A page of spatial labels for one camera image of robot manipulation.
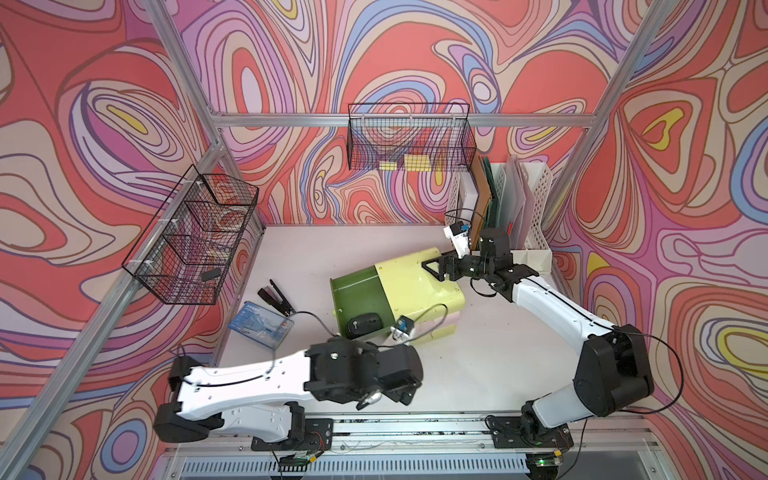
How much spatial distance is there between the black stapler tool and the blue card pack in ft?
0.06

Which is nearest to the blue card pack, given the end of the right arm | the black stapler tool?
the black stapler tool

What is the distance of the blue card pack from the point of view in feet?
2.96

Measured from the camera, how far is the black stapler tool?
3.13 feet

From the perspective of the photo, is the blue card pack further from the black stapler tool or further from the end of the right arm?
the end of the right arm
